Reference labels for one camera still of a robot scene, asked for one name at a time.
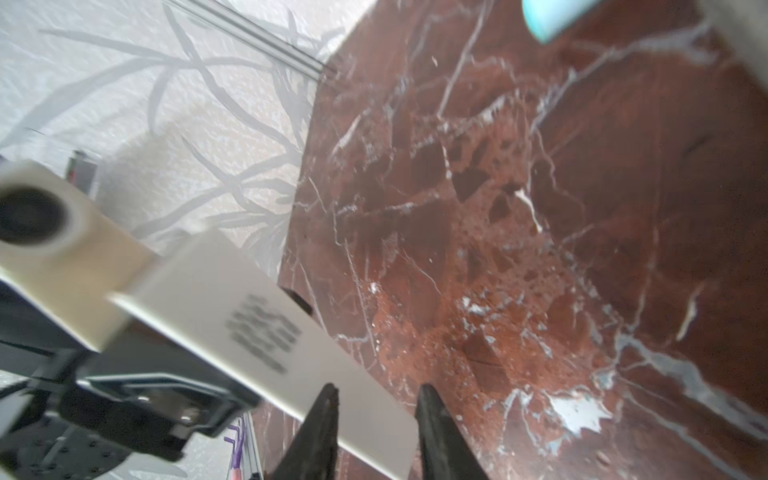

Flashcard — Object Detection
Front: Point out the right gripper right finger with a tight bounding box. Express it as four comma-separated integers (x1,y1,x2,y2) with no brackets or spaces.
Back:
415,384,489,480

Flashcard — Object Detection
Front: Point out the grey stone block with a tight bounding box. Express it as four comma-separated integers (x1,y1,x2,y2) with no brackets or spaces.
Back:
697,0,767,91

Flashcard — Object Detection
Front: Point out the purple pink garden fork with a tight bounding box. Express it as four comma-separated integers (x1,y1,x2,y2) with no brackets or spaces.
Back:
224,419,245,480

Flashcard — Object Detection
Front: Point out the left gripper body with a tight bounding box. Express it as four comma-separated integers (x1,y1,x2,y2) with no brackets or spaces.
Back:
1,285,262,479

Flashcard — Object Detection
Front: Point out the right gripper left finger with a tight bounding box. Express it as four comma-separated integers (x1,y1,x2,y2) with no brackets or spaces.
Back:
272,383,339,480

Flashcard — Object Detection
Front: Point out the slim white remote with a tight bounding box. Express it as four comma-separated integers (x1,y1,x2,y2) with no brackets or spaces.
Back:
109,230,418,479

